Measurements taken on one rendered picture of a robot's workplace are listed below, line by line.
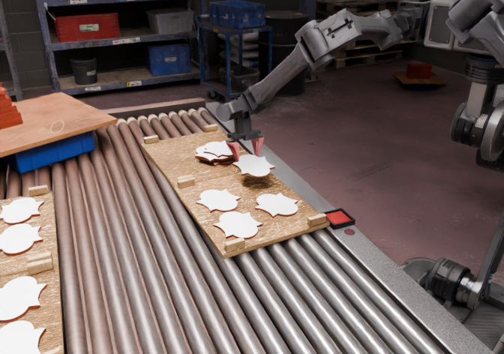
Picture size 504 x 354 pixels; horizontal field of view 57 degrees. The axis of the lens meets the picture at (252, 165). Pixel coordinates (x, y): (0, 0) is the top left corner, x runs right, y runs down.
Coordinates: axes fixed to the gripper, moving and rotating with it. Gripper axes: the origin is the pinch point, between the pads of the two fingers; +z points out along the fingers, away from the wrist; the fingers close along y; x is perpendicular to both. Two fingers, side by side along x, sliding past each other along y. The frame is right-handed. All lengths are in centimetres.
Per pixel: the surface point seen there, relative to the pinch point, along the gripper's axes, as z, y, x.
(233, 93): -1, -134, -297
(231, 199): 9.9, 11.8, 9.4
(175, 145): -2.4, 12.8, -38.8
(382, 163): 64, -190, -146
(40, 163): -5, 63, -46
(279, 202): 12.2, -0.9, 17.9
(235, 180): 7.5, 4.3, -2.4
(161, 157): -0.3, 21.4, -31.0
